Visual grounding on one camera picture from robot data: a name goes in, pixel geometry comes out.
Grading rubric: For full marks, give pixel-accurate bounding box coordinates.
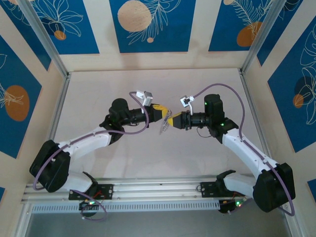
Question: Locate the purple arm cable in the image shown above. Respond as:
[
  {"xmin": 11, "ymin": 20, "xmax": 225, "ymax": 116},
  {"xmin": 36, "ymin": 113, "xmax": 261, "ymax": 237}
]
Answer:
[
  {"xmin": 33, "ymin": 91, "xmax": 151, "ymax": 221},
  {"xmin": 192, "ymin": 83, "xmax": 296, "ymax": 217}
]

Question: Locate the thin black wire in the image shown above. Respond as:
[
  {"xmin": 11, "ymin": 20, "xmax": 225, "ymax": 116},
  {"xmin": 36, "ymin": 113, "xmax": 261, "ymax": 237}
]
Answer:
[{"xmin": 196, "ymin": 126, "xmax": 216, "ymax": 139}]

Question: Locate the grey slotted cable duct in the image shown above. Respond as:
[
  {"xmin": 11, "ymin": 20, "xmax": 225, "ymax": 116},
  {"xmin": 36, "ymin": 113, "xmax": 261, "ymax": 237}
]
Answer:
[{"xmin": 31, "ymin": 199, "xmax": 221, "ymax": 213}]

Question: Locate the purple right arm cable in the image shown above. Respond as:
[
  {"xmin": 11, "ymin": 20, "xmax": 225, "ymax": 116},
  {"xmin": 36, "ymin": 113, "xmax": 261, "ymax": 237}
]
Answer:
[{"xmin": 192, "ymin": 83, "xmax": 296, "ymax": 217}]

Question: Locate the aluminium side rail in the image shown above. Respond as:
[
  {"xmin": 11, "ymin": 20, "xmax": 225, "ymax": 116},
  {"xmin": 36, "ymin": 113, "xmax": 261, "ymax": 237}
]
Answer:
[
  {"xmin": 238, "ymin": 69, "xmax": 275, "ymax": 161},
  {"xmin": 46, "ymin": 73, "xmax": 72, "ymax": 146}
]

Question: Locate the blue poster orange circle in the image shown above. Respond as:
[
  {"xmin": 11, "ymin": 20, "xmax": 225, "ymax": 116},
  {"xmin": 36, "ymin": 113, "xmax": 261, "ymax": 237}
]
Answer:
[
  {"xmin": 208, "ymin": 0, "xmax": 267, "ymax": 52},
  {"xmin": 0, "ymin": 34, "xmax": 43, "ymax": 159}
]

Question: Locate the grey metal panel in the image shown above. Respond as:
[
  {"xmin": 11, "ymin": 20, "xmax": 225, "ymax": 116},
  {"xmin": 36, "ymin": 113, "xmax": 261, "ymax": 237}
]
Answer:
[{"xmin": 24, "ymin": 212, "xmax": 292, "ymax": 237}]

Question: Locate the aluminium frame post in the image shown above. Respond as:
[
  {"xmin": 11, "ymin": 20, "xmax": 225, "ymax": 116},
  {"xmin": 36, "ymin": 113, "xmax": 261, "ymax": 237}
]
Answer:
[
  {"xmin": 240, "ymin": 0, "xmax": 290, "ymax": 75},
  {"xmin": 17, "ymin": 0, "xmax": 69, "ymax": 78},
  {"xmin": 13, "ymin": 202, "xmax": 34, "ymax": 237},
  {"xmin": 280, "ymin": 197, "xmax": 305, "ymax": 237}
]

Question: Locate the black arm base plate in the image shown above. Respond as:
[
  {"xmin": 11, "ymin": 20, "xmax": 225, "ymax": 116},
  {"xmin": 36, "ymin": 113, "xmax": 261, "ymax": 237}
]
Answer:
[
  {"xmin": 200, "ymin": 181, "xmax": 246, "ymax": 198},
  {"xmin": 68, "ymin": 184, "xmax": 114, "ymax": 201}
]

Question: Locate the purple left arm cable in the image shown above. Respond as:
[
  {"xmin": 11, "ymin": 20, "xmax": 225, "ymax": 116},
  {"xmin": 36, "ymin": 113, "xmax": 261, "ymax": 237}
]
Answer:
[{"xmin": 33, "ymin": 91, "xmax": 151, "ymax": 221}]

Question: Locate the steel key holder plate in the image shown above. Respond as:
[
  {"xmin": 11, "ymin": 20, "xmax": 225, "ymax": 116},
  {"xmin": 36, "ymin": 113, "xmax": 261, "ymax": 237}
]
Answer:
[{"xmin": 158, "ymin": 110, "xmax": 173, "ymax": 135}]

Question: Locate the wide aluminium base rail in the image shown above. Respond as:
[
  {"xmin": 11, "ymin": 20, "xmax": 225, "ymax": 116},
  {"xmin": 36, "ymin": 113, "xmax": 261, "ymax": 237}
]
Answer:
[{"xmin": 21, "ymin": 174, "xmax": 256, "ymax": 204}]

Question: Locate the controller board green light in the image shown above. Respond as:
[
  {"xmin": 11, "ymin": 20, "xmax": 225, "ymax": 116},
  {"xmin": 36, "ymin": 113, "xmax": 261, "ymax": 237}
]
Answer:
[
  {"xmin": 79, "ymin": 200, "xmax": 97, "ymax": 211},
  {"xmin": 218, "ymin": 198, "xmax": 249, "ymax": 215}
]

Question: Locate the blue poster peach circle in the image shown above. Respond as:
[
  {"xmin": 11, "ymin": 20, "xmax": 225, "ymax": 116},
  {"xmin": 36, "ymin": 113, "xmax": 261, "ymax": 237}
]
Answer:
[{"xmin": 109, "ymin": 0, "xmax": 197, "ymax": 53}]

